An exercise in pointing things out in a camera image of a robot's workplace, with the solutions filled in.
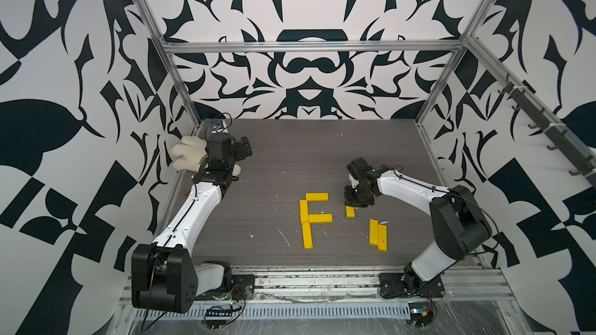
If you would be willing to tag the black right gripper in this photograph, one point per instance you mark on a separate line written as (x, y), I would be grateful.
(348, 200)

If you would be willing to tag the circuit board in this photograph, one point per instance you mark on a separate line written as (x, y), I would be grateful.
(421, 314)
(216, 316)

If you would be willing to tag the yellow block spare left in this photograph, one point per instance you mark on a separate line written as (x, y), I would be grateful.
(373, 232)

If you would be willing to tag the black wall hook rack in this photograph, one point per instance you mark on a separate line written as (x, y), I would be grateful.
(544, 121)

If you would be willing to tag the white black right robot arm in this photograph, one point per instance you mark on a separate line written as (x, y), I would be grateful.
(458, 223)

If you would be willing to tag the yellow block spare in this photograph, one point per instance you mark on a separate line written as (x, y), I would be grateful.
(382, 241)
(373, 232)

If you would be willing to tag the white plush toy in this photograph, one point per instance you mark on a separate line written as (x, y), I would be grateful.
(191, 155)

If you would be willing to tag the yellow block vertical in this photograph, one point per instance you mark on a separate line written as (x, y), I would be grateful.
(350, 212)
(304, 213)
(307, 236)

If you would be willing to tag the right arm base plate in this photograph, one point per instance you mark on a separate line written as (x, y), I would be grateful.
(407, 285)

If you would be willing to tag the yellow block top bar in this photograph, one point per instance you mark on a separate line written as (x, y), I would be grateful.
(317, 197)

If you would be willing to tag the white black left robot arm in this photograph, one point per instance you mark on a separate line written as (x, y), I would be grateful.
(163, 276)

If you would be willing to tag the yellow block bar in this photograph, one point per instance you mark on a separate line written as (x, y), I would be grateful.
(320, 218)
(317, 197)

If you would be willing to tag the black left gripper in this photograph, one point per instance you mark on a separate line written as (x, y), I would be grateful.
(239, 154)

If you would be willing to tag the left circuit board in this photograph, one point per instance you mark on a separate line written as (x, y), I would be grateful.
(216, 316)

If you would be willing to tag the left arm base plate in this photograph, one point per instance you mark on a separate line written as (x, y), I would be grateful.
(242, 287)

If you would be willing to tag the right circuit board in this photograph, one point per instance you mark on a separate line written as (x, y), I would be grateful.
(421, 314)

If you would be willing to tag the yellow block spare right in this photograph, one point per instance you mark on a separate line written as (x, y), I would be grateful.
(382, 241)

